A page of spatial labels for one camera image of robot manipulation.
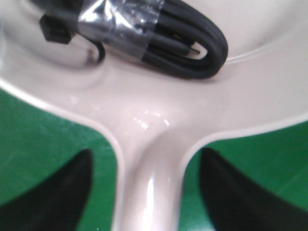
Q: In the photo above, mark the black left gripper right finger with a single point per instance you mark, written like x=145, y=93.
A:
x=236, y=203

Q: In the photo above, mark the green conveyor belt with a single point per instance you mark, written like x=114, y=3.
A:
x=34, y=144

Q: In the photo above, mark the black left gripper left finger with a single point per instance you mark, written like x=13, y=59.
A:
x=56, y=204

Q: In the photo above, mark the pink plastic dustpan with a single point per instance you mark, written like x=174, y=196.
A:
x=155, y=122

